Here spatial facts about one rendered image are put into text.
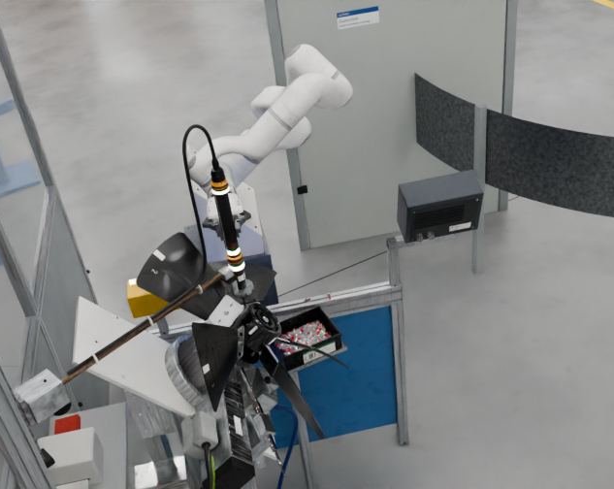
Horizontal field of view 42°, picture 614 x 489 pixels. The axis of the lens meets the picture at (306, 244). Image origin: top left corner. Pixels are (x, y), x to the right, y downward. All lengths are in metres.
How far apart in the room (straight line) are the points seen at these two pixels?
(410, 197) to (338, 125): 1.55
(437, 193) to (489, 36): 1.65
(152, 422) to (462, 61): 2.54
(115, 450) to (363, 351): 1.03
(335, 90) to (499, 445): 1.74
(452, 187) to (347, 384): 0.93
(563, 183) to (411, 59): 0.97
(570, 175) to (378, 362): 1.24
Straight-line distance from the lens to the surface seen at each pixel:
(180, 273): 2.23
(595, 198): 3.74
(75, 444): 2.44
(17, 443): 2.02
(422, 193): 2.65
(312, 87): 2.30
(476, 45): 4.17
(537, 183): 3.79
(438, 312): 4.04
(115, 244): 4.88
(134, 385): 2.16
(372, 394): 3.23
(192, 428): 2.13
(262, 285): 2.45
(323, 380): 3.12
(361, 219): 4.46
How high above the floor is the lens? 2.71
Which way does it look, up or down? 37 degrees down
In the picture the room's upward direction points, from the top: 8 degrees counter-clockwise
